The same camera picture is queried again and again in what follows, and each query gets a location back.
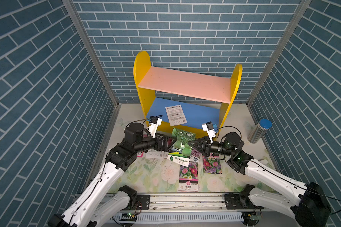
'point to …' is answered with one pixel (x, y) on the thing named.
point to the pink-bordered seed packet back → (140, 154)
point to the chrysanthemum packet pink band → (188, 178)
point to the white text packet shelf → (175, 115)
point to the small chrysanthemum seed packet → (211, 164)
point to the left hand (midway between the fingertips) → (174, 139)
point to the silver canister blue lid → (259, 131)
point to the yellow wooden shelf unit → (184, 99)
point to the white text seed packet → (155, 154)
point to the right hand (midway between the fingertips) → (191, 145)
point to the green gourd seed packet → (180, 152)
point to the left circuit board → (129, 217)
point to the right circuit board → (255, 217)
